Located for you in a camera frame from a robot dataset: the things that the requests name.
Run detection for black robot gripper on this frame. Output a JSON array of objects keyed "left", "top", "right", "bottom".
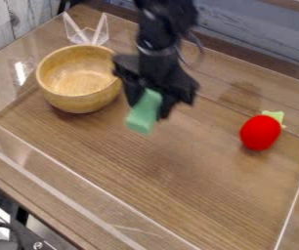
[{"left": 112, "top": 45, "right": 200, "bottom": 119}]

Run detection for red plush strawberry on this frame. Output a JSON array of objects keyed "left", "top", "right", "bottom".
[{"left": 241, "top": 110, "right": 285, "bottom": 150}]

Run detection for black cable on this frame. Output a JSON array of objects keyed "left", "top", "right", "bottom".
[{"left": 0, "top": 222, "right": 27, "bottom": 250}]

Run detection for clear acrylic tray wall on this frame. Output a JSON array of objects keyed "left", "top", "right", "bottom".
[{"left": 0, "top": 125, "right": 200, "bottom": 250}]

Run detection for green foam block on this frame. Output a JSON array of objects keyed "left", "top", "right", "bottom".
[{"left": 127, "top": 89, "right": 163, "bottom": 135}]

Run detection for light wooden bowl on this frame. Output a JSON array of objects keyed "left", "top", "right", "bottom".
[{"left": 35, "top": 45, "right": 122, "bottom": 113}]

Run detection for grey blue sofa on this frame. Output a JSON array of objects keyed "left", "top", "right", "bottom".
[{"left": 186, "top": 0, "right": 299, "bottom": 63}]

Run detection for clear acrylic corner bracket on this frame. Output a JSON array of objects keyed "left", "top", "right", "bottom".
[{"left": 63, "top": 13, "right": 110, "bottom": 46}]

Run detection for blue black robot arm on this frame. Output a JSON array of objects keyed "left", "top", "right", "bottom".
[{"left": 112, "top": 0, "right": 200, "bottom": 120}]

